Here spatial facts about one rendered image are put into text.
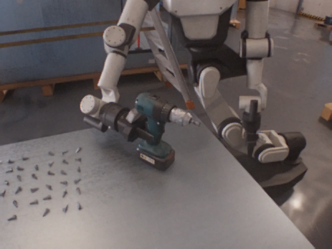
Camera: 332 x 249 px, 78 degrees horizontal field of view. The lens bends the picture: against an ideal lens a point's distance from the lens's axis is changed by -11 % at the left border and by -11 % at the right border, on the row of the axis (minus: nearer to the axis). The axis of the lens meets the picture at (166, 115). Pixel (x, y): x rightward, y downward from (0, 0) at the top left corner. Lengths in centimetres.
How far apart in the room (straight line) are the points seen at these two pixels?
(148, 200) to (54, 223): 25
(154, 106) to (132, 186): 25
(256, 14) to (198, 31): 23
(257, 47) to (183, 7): 33
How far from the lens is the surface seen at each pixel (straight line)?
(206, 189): 69
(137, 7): 91
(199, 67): 100
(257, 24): 96
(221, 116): 116
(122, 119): 73
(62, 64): 269
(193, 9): 88
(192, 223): 62
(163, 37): 192
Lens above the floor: 118
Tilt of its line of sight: 33 degrees down
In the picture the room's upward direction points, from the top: 3 degrees clockwise
